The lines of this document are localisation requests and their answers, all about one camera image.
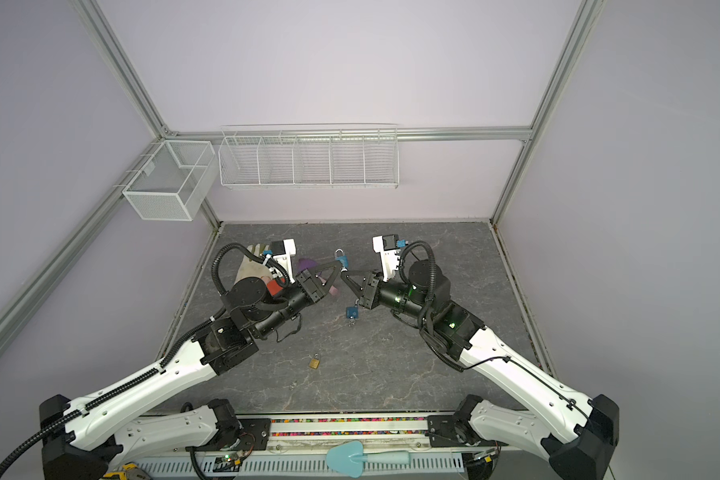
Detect blue padlock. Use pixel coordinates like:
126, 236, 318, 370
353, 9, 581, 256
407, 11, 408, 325
334, 248, 349, 270
345, 305, 360, 321

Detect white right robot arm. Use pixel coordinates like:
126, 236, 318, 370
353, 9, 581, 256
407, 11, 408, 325
341, 235, 620, 479

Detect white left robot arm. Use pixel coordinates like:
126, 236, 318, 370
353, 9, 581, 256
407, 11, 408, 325
0, 239, 345, 479

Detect purple garden trowel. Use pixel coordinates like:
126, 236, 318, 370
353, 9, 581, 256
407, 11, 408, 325
298, 258, 338, 296

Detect red rubber glove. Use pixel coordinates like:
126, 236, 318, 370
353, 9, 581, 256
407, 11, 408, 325
267, 280, 283, 297

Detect cream and green work glove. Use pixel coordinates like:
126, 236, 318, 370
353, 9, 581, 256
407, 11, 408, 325
234, 244, 273, 283

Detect brass padlock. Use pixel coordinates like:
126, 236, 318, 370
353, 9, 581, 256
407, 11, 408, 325
309, 354, 321, 369

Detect white mesh box basket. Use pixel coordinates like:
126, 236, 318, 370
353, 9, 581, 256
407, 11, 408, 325
123, 140, 219, 221

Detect teal garden trowel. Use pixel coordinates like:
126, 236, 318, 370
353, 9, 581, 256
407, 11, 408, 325
325, 441, 411, 478

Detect yellow black pliers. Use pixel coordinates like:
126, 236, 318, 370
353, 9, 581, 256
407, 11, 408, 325
101, 463, 152, 480

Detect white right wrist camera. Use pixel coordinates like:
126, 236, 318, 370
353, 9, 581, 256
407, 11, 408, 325
372, 234, 402, 281

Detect white wire shelf basket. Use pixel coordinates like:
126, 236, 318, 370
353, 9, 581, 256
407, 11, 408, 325
217, 124, 400, 189

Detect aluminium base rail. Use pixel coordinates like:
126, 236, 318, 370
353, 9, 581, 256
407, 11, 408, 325
98, 409, 601, 454

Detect white slotted cable duct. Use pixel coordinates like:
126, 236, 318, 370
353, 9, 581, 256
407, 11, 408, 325
137, 452, 466, 479

